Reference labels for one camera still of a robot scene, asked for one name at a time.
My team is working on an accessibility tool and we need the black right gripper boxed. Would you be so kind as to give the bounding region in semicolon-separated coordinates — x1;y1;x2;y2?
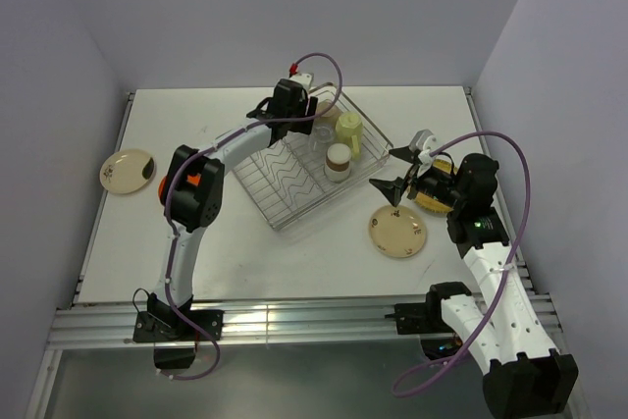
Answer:
369;144;466;210

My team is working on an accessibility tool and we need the white ceramic bowl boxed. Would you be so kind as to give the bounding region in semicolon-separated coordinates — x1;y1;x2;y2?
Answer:
316;100;341;123

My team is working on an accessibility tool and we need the yellow woven pattern plate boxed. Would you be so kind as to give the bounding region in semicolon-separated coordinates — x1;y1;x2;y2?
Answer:
414;159;457;215

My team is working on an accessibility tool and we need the clear faceted drinking glass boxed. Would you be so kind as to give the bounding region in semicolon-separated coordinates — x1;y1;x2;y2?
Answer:
308;124;336;153

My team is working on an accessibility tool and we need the cream floral plate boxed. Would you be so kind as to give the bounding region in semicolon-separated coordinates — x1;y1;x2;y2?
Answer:
99;149;156;194
368;205;427;259

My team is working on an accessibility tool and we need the pale yellow mug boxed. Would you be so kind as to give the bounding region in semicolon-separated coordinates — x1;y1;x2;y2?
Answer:
335;112;363;161

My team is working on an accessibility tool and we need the brown white ceramic cup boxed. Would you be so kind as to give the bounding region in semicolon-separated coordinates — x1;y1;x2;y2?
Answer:
324;143;352;183

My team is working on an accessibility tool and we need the orange plate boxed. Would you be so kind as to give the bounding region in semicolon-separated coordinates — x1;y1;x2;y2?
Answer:
158;176;166;205

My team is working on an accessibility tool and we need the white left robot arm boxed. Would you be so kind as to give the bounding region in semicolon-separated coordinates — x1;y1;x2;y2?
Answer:
144;73;318;340

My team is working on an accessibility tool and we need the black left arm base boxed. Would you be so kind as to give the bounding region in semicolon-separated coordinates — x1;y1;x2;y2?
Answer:
131;288;224;374

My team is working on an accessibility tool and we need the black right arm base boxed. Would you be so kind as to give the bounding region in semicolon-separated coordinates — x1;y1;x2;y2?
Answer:
384;282;472;360

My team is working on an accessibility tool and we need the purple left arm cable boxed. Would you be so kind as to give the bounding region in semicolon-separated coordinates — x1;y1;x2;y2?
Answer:
164;51;343;382

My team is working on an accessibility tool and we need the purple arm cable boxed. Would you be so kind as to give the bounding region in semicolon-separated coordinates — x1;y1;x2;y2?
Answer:
164;51;343;382
391;130;531;399

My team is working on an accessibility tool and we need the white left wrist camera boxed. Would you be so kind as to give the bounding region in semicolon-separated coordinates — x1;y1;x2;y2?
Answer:
289;72;314;92

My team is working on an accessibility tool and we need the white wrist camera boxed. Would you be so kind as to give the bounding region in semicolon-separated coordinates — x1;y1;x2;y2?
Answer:
289;72;314;92
408;130;438;164

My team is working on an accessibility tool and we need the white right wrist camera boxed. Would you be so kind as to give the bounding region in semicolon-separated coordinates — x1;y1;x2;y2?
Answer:
408;130;438;164

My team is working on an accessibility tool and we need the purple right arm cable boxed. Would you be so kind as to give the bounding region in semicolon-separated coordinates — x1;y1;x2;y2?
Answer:
391;130;531;399

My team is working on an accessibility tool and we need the metal wire dish rack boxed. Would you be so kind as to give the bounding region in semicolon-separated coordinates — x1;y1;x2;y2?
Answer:
233;93;393;231

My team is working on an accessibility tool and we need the aluminium table front rail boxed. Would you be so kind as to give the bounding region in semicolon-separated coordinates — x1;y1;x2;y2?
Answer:
46;290;563;349

